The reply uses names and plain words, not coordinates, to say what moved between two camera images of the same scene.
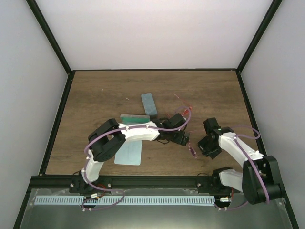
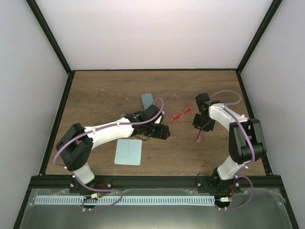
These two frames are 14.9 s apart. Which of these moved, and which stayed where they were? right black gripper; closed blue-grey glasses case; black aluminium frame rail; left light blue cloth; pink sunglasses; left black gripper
Moved: left black gripper; pink sunglasses; right black gripper
Stayed: black aluminium frame rail; closed blue-grey glasses case; left light blue cloth
